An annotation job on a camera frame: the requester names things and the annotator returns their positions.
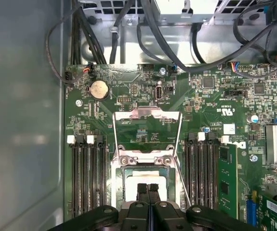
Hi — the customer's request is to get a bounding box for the silver metal drive cage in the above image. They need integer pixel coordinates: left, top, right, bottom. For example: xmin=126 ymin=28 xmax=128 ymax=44
xmin=79 ymin=0 xmax=271 ymax=25

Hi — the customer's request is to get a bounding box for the black RAM slot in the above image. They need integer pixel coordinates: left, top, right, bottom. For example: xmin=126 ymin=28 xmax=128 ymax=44
xmin=205 ymin=133 xmax=219 ymax=212
xmin=66 ymin=136 xmax=79 ymax=218
xmin=96 ymin=136 xmax=109 ymax=210
xmin=195 ymin=131 xmax=206 ymax=207
xmin=86 ymin=136 xmax=97 ymax=215
xmin=78 ymin=136 xmax=88 ymax=217
xmin=185 ymin=133 xmax=195 ymax=207

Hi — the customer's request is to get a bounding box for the round coin battery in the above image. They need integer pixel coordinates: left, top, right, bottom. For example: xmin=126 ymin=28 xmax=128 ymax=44
xmin=91 ymin=80 xmax=109 ymax=101

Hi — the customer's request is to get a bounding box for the internal USB port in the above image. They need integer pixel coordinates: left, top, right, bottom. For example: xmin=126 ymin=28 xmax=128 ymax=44
xmin=155 ymin=84 xmax=164 ymax=101

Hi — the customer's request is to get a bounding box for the blue expansion slot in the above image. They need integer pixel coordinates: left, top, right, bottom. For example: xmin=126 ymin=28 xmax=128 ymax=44
xmin=246 ymin=191 xmax=258 ymax=228

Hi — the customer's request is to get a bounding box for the metal socket cover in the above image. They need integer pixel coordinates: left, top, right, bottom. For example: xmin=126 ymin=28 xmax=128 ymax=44
xmin=112 ymin=105 xmax=184 ymax=159

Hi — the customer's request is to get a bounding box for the green motherboard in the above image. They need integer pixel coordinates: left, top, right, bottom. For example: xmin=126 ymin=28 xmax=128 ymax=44
xmin=62 ymin=63 xmax=277 ymax=231

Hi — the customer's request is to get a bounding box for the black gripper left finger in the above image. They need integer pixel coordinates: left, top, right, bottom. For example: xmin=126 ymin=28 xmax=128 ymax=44
xmin=47 ymin=183 xmax=151 ymax=231

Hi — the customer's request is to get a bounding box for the silver square CPU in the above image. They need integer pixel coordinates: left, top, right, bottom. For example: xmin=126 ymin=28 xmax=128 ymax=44
xmin=121 ymin=167 xmax=176 ymax=205

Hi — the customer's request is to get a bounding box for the thick black cable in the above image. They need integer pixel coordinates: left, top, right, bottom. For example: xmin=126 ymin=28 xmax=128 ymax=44
xmin=144 ymin=0 xmax=277 ymax=72

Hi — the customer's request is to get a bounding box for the black cable bundle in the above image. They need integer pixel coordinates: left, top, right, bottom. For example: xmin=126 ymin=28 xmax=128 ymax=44
xmin=71 ymin=0 xmax=106 ymax=65

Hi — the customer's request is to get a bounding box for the thin black wire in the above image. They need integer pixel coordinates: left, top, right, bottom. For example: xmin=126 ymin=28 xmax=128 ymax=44
xmin=45 ymin=9 xmax=81 ymax=84

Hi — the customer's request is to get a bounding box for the CPU socket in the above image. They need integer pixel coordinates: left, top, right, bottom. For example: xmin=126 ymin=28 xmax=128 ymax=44
xmin=110 ymin=149 xmax=192 ymax=210

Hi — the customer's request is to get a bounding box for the green RAM stick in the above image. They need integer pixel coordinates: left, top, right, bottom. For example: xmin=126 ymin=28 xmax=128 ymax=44
xmin=218 ymin=143 xmax=239 ymax=219

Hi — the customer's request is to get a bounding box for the wire locking lever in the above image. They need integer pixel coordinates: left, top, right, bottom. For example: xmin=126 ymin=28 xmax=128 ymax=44
xmin=174 ymin=156 xmax=192 ymax=207

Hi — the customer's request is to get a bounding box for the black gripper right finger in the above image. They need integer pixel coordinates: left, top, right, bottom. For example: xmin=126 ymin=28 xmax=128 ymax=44
xmin=147 ymin=183 xmax=259 ymax=231

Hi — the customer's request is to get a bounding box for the white square sticker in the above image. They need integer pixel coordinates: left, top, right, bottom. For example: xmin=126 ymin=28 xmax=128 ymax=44
xmin=223 ymin=124 xmax=236 ymax=135

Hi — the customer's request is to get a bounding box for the black PC case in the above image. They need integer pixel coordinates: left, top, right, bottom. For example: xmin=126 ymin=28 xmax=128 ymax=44
xmin=0 ymin=0 xmax=277 ymax=231

